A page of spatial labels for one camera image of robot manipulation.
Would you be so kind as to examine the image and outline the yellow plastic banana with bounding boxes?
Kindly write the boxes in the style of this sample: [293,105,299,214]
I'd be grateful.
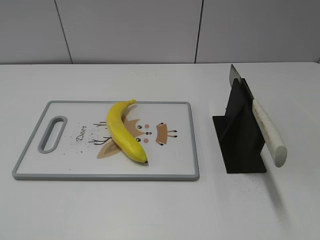
[106,99,148,164]

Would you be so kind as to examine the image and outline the white handled kitchen knife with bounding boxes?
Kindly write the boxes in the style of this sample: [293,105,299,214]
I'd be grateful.
[229,64,288,168]

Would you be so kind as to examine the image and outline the white grey cutting board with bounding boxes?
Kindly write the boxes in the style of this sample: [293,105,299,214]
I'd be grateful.
[12,100,200,181]

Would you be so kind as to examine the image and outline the black knife stand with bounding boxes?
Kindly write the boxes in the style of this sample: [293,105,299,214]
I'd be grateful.
[212,78,267,174]

